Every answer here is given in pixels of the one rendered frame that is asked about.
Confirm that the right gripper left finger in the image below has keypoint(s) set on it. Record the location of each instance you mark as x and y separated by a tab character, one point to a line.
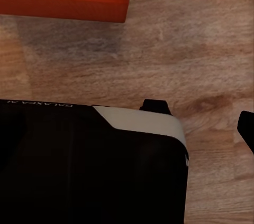
12	129

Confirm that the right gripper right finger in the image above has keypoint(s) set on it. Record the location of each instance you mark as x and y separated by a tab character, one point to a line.
246	127

